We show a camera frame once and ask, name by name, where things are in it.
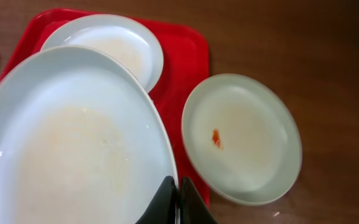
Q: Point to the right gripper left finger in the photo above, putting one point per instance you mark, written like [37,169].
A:
[162,208]

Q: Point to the light blue plate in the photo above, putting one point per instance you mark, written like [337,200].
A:
[126,40]
[241,139]
[80,141]

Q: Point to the light blue plate top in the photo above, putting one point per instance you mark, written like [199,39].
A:
[126,40]

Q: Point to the red plastic tray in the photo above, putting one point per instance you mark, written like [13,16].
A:
[186,64]

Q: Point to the light blue plate bottom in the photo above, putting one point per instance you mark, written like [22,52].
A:
[80,141]

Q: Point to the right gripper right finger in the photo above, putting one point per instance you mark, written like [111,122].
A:
[192,208]

